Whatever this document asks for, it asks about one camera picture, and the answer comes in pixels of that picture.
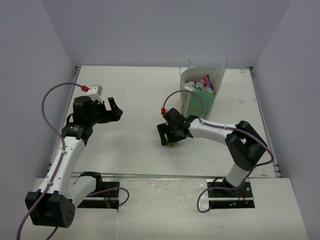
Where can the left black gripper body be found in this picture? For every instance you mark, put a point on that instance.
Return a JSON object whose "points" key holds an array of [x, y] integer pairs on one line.
{"points": [[107, 114]]}

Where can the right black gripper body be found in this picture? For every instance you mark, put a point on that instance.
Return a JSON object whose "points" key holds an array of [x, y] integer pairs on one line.
{"points": [[174, 128]]}

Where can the small green wrapper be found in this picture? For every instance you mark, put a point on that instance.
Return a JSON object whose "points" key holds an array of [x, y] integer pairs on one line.
{"points": [[172, 145]]}

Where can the purple snack packet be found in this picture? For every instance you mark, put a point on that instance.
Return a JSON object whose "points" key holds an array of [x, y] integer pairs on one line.
{"points": [[204, 84]]}

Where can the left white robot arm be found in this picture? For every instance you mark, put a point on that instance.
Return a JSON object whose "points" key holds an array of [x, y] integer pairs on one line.
{"points": [[55, 201]]}

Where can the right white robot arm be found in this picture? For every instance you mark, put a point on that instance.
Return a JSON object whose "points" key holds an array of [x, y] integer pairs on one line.
{"points": [[245, 145]]}

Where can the green paper bag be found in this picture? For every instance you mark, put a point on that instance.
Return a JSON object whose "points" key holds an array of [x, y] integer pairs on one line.
{"points": [[195, 102]]}

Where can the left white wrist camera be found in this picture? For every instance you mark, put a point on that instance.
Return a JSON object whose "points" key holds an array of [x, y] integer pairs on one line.
{"points": [[95, 92]]}

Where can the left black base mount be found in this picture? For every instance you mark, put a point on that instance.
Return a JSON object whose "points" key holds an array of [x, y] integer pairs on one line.
{"points": [[105, 200]]}

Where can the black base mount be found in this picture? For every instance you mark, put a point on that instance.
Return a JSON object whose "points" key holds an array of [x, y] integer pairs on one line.
{"points": [[105, 200], [241, 198]]}

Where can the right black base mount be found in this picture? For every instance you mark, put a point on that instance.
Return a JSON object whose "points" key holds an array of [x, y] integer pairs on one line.
{"points": [[241, 198]]}

